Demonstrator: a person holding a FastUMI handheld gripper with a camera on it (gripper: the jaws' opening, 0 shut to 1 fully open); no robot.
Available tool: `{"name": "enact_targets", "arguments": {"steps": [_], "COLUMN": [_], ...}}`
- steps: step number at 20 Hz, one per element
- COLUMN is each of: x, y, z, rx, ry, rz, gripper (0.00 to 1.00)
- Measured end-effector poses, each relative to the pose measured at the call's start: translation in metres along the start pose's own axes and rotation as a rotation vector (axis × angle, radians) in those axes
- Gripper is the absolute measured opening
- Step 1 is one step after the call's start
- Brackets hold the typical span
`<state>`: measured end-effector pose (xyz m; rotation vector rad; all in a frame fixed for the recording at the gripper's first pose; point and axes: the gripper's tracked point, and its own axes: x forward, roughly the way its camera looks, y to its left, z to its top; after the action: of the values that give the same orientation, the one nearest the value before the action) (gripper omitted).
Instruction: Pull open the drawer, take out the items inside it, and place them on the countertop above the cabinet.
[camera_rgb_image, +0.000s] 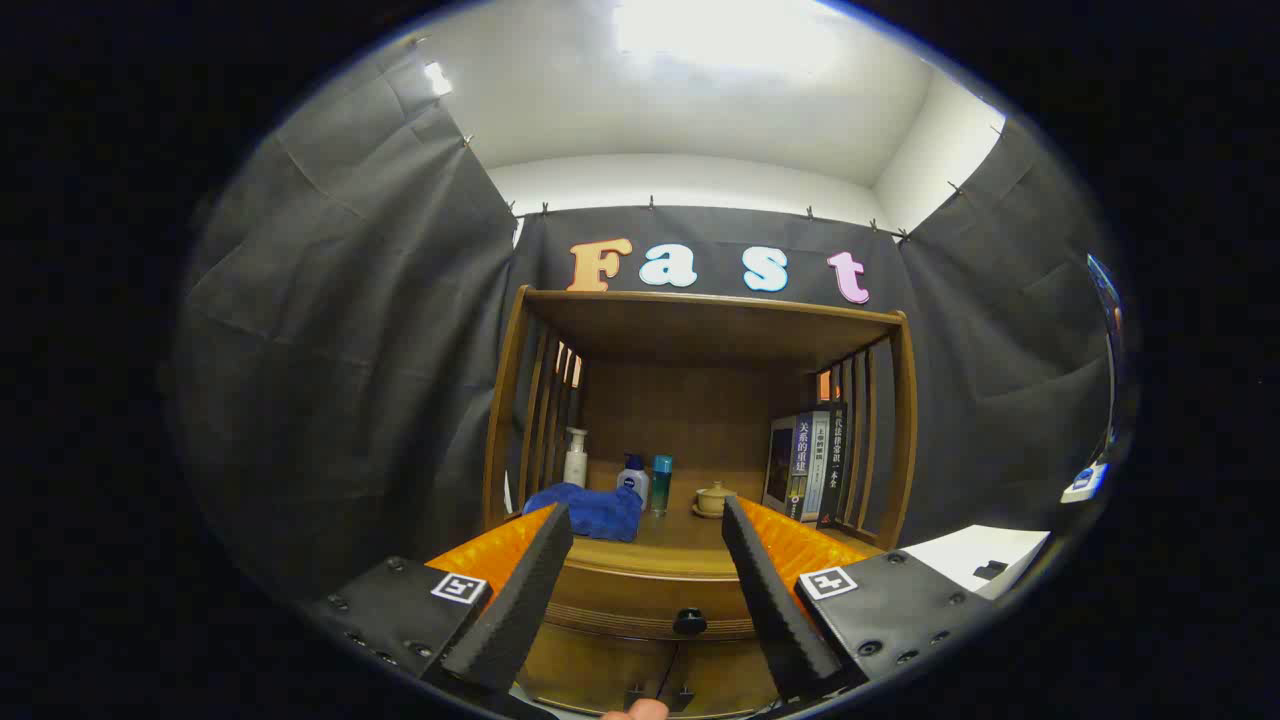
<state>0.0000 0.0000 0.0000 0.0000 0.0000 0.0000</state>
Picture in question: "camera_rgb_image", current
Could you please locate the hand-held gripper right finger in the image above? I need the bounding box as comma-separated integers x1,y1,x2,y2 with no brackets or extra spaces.
722,495,1001,701

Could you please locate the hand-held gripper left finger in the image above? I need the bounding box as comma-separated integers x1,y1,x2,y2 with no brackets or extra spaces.
300,503,576,701

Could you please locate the wooden drawer with black knob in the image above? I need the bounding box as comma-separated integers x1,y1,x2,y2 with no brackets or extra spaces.
540,562,771,641

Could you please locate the wooden countertop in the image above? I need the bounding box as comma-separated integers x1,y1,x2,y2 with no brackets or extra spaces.
520,470,881,581

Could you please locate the wooden cabinet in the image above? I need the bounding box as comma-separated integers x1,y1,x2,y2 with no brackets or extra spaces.
483,285,919,716

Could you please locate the blue towel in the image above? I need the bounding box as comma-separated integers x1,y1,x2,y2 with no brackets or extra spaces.
522,483,644,543

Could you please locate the book with blue spine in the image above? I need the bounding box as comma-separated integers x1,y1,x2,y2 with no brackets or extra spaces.
762,413,813,519

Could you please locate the book with pale spine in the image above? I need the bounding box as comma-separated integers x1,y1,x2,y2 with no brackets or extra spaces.
800,410,833,523

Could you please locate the book with black spine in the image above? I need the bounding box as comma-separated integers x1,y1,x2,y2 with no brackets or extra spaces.
817,402,849,529

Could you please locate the white bottle with blue cap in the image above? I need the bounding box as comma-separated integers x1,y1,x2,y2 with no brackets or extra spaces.
617,454,651,511

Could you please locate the white box unit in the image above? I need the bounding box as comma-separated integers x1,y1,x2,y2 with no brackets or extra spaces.
900,525,1051,601

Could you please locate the white power strip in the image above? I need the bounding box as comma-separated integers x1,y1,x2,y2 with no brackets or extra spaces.
1060,462,1109,504

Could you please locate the black cable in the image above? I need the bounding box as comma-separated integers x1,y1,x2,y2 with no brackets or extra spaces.
650,640,686,701

